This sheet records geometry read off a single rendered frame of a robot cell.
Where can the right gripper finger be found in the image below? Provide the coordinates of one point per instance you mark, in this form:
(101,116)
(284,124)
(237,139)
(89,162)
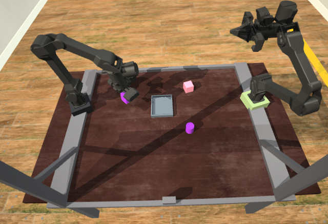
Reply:
(244,34)
(245,25)

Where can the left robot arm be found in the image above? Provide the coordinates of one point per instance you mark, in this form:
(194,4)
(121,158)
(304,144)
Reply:
(45,46)

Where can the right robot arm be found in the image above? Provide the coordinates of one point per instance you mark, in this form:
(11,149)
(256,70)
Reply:
(291,44)

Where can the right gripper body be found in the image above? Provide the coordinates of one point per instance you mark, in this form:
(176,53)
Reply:
(258,36)

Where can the purple cylinder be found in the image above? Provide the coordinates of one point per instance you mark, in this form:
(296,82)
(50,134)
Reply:
(189,128)

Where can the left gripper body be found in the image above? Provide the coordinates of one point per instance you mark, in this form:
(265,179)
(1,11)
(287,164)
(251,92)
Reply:
(121,85)

